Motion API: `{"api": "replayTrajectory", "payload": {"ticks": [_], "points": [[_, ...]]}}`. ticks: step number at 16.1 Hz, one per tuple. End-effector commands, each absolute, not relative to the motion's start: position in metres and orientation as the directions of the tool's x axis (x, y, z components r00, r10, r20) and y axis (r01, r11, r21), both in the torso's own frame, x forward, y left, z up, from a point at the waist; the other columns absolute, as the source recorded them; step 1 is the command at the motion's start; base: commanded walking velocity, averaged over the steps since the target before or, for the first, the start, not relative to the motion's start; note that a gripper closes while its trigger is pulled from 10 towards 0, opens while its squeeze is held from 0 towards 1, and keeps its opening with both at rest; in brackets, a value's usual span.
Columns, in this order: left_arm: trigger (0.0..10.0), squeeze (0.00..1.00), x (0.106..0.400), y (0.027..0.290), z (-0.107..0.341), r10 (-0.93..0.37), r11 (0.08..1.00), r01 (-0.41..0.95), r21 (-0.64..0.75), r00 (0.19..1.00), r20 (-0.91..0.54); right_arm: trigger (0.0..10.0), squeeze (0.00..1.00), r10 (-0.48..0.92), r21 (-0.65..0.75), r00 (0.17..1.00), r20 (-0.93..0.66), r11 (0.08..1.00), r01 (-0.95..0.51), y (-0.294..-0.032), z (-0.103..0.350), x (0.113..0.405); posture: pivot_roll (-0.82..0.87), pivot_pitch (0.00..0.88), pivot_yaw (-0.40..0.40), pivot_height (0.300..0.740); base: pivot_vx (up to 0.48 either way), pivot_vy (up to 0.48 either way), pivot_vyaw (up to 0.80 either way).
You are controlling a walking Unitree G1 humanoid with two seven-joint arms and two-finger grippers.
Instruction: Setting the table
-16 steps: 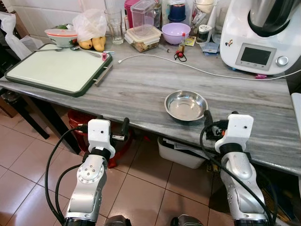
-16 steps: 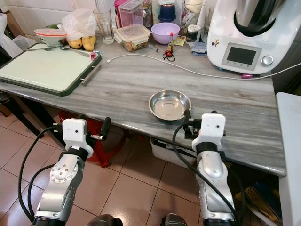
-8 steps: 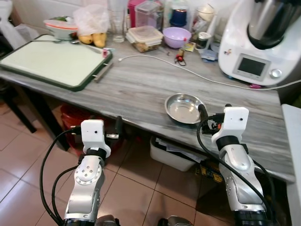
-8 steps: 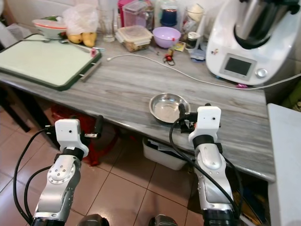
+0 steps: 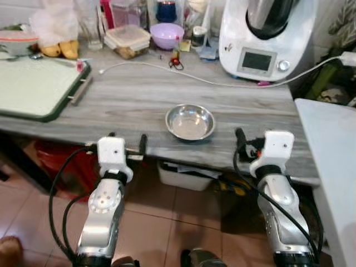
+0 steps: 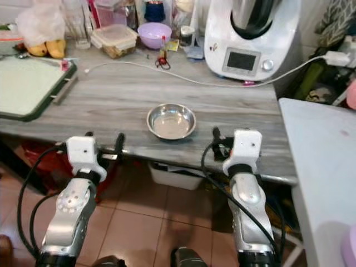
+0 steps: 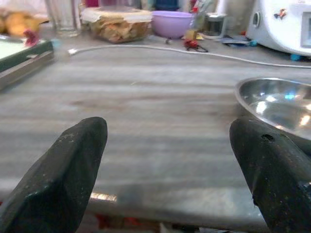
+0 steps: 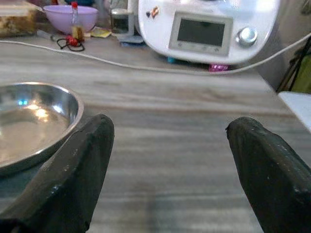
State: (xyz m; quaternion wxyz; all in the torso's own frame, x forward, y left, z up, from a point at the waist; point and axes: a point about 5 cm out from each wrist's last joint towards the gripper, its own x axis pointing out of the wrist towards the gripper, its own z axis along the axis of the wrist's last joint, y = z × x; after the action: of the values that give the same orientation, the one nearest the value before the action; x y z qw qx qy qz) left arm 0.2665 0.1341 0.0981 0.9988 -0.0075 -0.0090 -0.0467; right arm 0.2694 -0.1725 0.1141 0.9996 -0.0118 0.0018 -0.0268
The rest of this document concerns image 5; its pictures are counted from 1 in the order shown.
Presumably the small red key bunch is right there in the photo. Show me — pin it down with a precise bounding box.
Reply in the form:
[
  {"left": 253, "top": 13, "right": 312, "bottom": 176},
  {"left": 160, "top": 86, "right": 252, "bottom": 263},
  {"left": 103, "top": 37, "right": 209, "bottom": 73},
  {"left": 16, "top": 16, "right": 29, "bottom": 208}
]
[{"left": 169, "top": 50, "right": 186, "bottom": 71}]

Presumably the white appliance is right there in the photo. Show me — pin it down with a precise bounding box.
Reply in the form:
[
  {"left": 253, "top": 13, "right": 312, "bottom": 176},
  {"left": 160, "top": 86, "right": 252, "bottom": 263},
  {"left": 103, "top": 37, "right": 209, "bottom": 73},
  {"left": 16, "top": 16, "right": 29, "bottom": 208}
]
[{"left": 293, "top": 98, "right": 356, "bottom": 267}]

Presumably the round steel bowl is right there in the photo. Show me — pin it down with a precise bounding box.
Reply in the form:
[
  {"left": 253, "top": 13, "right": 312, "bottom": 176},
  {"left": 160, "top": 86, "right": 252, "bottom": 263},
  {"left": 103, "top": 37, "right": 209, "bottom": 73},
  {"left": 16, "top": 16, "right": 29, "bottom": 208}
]
[{"left": 165, "top": 103, "right": 216, "bottom": 142}]

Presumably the small dark jar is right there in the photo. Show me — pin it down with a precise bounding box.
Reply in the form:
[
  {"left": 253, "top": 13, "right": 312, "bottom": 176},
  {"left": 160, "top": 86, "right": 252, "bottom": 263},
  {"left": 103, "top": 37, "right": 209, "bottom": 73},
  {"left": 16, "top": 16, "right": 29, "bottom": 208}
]
[{"left": 190, "top": 25, "right": 208, "bottom": 49}]

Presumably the purple plastic bowl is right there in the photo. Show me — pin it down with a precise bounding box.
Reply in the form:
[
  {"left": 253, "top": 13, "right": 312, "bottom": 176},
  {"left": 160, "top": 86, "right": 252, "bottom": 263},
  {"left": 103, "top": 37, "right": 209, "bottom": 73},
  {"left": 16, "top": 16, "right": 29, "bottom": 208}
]
[{"left": 150, "top": 22, "right": 185, "bottom": 51}]

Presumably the lidded clear food container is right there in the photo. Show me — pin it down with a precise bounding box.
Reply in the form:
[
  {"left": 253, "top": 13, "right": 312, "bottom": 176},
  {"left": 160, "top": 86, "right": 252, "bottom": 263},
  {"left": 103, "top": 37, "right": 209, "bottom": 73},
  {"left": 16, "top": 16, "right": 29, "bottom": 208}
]
[{"left": 103, "top": 24, "right": 152, "bottom": 60}]

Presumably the clear drinking glass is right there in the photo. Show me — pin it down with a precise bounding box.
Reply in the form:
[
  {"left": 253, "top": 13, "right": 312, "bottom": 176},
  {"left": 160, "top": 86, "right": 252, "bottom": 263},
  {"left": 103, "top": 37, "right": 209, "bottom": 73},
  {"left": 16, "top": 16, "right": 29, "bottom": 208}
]
[{"left": 80, "top": 0, "right": 107, "bottom": 51}]

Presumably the red plastic crate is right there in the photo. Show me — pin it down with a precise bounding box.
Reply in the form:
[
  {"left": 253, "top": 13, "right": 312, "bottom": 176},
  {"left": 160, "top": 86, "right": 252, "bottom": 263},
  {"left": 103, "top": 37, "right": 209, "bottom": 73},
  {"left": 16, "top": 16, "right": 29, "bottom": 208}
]
[{"left": 32, "top": 140, "right": 102, "bottom": 196}]

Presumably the clear pink container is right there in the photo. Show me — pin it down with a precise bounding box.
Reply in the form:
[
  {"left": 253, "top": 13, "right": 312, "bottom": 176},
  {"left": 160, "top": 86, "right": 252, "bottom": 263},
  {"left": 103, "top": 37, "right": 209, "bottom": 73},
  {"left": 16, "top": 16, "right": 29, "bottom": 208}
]
[{"left": 109, "top": 0, "right": 147, "bottom": 29}]

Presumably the white kitchen cooking machine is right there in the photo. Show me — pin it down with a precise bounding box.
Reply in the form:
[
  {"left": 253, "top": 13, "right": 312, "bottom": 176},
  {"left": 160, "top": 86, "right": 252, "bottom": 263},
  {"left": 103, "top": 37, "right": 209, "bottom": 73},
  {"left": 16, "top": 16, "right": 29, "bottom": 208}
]
[{"left": 218, "top": 0, "right": 330, "bottom": 84}]

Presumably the white plastic bag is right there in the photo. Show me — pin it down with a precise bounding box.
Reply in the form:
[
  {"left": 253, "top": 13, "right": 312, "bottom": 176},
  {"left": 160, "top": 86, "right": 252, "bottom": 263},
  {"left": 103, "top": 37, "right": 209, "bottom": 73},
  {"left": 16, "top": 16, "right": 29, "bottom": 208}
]
[{"left": 28, "top": 0, "right": 80, "bottom": 48}]

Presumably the dark blue jar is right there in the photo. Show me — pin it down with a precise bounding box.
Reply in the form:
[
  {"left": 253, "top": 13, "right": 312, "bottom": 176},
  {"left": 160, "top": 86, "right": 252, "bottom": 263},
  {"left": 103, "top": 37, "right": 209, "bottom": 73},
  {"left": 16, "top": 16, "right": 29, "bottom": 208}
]
[{"left": 155, "top": 0, "right": 178, "bottom": 23}]

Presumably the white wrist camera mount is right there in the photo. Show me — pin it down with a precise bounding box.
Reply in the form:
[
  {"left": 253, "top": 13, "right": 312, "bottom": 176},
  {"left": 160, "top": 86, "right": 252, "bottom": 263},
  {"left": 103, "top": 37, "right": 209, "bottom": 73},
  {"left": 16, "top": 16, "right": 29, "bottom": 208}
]
[
  {"left": 249, "top": 130, "right": 296, "bottom": 179},
  {"left": 97, "top": 136, "right": 135, "bottom": 182}
]

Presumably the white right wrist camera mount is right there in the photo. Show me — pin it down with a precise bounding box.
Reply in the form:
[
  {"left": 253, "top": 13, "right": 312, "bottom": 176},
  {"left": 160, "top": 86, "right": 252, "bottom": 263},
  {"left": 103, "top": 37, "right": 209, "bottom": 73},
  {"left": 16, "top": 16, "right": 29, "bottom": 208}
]
[{"left": 249, "top": 130, "right": 296, "bottom": 179}]

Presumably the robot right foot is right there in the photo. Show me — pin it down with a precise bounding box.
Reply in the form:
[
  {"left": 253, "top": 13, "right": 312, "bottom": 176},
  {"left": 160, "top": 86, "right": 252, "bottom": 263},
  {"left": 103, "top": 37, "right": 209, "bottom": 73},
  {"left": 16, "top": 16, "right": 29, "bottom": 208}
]
[{"left": 180, "top": 249, "right": 228, "bottom": 267}]

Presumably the white charger plug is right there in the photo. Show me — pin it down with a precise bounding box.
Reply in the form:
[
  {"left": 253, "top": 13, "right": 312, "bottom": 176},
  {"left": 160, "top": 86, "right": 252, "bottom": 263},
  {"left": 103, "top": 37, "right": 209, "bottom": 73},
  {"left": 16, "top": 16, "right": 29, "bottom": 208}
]
[{"left": 338, "top": 51, "right": 356, "bottom": 68}]

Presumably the brown rounded object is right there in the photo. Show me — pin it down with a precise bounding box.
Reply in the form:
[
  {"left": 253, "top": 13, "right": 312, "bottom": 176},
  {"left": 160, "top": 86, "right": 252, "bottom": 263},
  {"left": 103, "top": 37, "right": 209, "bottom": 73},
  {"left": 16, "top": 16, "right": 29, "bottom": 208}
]
[{"left": 0, "top": 236, "right": 23, "bottom": 267}]

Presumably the bowl with red rim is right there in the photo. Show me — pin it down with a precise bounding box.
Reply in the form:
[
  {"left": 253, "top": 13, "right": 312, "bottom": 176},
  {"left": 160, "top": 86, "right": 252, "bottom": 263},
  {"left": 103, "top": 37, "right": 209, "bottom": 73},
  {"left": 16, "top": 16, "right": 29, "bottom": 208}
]
[{"left": 0, "top": 28, "right": 40, "bottom": 57}]

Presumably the light blue card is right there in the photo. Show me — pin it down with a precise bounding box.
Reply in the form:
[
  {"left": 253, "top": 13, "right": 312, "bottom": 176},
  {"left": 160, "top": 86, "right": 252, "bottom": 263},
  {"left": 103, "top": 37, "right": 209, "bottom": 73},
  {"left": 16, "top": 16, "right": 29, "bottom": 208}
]
[{"left": 199, "top": 45, "right": 219, "bottom": 61}]

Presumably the green cutting board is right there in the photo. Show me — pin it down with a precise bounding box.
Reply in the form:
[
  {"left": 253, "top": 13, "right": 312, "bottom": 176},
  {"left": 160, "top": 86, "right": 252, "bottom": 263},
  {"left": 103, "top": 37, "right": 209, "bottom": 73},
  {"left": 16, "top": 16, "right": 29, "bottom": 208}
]
[{"left": 0, "top": 55, "right": 93, "bottom": 123}]

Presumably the yellow fruit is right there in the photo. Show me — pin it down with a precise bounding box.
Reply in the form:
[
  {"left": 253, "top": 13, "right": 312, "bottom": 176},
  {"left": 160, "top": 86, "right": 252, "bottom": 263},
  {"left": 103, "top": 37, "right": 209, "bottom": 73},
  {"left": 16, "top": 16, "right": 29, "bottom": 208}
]
[
  {"left": 39, "top": 44, "right": 61, "bottom": 58},
  {"left": 60, "top": 39, "right": 81, "bottom": 60}
]

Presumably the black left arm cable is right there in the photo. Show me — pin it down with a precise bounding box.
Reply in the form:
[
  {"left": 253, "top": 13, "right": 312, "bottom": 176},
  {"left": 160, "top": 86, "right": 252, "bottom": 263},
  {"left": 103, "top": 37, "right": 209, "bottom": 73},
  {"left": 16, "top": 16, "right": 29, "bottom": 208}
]
[{"left": 48, "top": 146, "right": 100, "bottom": 263}]

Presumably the thin white cable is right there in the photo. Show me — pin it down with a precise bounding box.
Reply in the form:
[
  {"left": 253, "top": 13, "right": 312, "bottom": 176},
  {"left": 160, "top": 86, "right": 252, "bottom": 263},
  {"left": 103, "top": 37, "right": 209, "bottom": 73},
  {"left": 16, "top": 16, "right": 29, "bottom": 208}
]
[{"left": 98, "top": 53, "right": 344, "bottom": 88}]

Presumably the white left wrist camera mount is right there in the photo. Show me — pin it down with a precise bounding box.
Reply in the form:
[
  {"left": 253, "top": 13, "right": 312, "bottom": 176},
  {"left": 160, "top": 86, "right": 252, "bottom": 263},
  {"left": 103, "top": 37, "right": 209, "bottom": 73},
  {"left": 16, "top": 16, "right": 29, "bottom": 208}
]
[{"left": 97, "top": 136, "right": 135, "bottom": 182}]

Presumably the white plastic bin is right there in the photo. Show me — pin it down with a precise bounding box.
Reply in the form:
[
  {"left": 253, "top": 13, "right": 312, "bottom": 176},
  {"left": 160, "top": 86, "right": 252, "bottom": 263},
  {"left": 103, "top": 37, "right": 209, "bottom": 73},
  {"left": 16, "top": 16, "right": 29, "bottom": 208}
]
[{"left": 157, "top": 161, "right": 215, "bottom": 192}]

